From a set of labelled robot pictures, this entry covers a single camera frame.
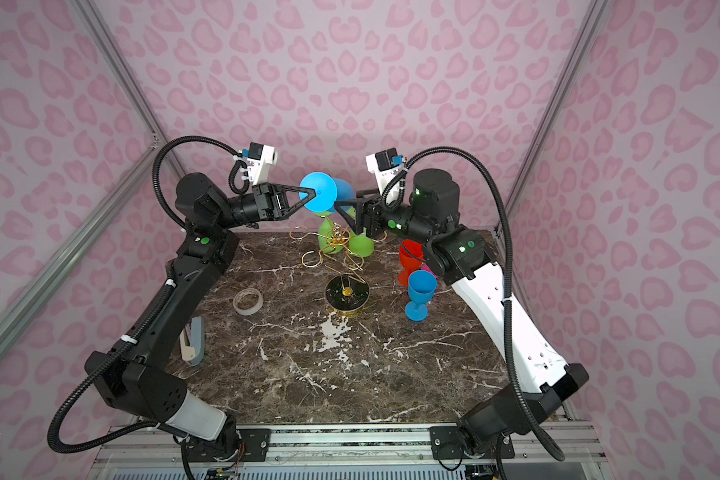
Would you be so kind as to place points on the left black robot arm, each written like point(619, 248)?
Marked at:
point(132, 376)

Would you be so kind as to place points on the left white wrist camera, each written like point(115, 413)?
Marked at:
point(256, 162)

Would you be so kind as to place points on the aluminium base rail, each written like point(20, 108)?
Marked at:
point(358, 451)

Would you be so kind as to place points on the clear tape roll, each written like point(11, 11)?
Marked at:
point(248, 302)

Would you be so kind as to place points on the magenta wine glass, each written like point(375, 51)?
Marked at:
point(426, 268)

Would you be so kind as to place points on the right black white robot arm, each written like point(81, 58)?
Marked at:
point(540, 379)

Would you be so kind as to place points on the green wine glass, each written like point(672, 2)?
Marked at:
point(325, 234)
point(360, 245)

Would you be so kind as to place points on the blue wine glass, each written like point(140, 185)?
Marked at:
point(328, 190)
point(421, 288)

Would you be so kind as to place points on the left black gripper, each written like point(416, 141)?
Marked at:
point(270, 205)

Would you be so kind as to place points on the gold wire glass rack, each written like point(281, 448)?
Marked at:
point(348, 291)

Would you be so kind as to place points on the grey blue flat object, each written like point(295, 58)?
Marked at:
point(192, 341)

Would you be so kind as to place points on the red wine glass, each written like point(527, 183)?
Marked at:
point(410, 258)

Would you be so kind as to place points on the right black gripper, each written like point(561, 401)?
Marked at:
point(366, 206)

